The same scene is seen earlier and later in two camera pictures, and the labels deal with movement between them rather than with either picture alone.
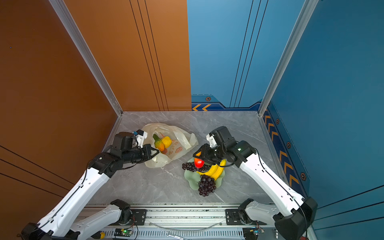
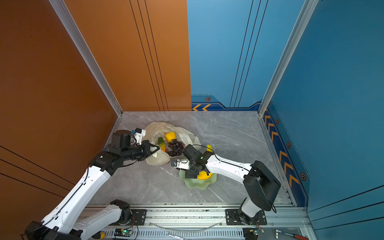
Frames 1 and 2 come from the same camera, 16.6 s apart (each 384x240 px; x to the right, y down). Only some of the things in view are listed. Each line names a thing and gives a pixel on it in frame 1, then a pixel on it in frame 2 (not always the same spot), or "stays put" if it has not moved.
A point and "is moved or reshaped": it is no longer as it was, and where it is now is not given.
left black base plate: (138, 219) stays put
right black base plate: (233, 217) stays put
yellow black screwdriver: (99, 234) stays put
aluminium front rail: (186, 222) stays put
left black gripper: (147, 148) stays put
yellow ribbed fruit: (167, 141) -> (169, 136)
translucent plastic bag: (170, 141) stays put
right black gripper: (204, 155) -> (191, 174)
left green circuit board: (123, 232) stays put
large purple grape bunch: (206, 185) -> (177, 147)
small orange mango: (158, 143) is moved or reshaped
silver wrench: (172, 235) stays put
